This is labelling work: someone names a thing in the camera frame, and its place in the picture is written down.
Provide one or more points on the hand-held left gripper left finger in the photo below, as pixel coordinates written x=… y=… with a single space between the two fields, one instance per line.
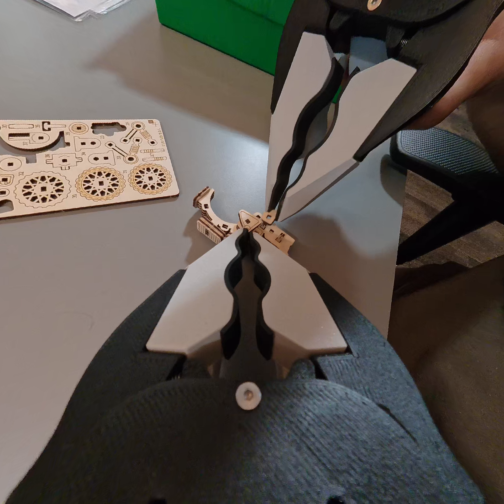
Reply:
x=189 y=315

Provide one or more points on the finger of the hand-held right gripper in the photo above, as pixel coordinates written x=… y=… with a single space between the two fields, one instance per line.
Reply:
x=366 y=110
x=291 y=118

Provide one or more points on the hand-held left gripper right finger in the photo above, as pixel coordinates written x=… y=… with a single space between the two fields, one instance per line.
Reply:
x=303 y=315

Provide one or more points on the wooden model assembly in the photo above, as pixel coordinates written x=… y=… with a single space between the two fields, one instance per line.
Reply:
x=281 y=240

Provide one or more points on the small wooden puzzle piece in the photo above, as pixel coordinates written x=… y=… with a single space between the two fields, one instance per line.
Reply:
x=263 y=220

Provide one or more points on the grey desk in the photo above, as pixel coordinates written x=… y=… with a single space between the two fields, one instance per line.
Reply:
x=98 y=275

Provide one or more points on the person's right hand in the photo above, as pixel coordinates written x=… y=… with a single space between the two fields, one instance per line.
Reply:
x=484 y=71

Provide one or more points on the black mesh office chair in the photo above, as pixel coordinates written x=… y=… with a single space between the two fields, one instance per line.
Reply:
x=445 y=153

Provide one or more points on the green plastic bin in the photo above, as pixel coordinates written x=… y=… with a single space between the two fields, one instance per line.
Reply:
x=216 y=23

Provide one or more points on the wooden gear parts sheet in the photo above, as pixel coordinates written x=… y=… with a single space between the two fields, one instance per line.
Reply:
x=174 y=185

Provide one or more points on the brown shirt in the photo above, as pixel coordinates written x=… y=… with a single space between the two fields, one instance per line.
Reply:
x=452 y=354

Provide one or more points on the printed paper in sleeve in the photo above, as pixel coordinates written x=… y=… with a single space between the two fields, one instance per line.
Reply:
x=86 y=8

